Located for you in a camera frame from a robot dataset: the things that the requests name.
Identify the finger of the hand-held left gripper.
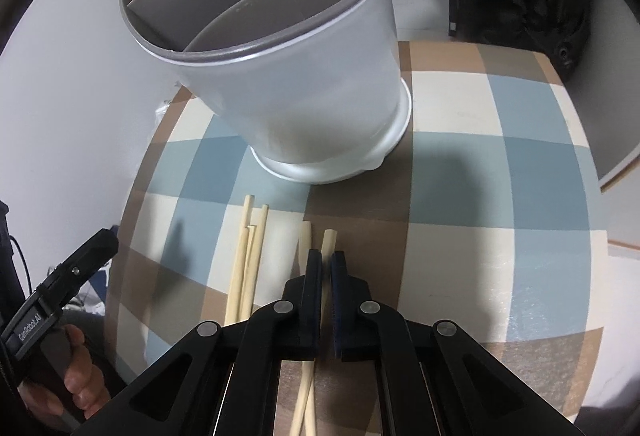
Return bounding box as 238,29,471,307
35,229,120,302

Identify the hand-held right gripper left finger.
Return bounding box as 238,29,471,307
102,249,323,436

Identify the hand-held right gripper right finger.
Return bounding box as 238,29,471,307
327,251,591,436

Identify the pale wooden chopstick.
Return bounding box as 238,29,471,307
232,225,257,323
305,229,337,436
242,203,270,317
224,195,252,326

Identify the white divided utensil holder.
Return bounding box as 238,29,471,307
119,0,413,185

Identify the person's left hand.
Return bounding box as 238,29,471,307
20,323,113,422

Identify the checkered tablecloth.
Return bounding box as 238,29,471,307
105,39,613,436

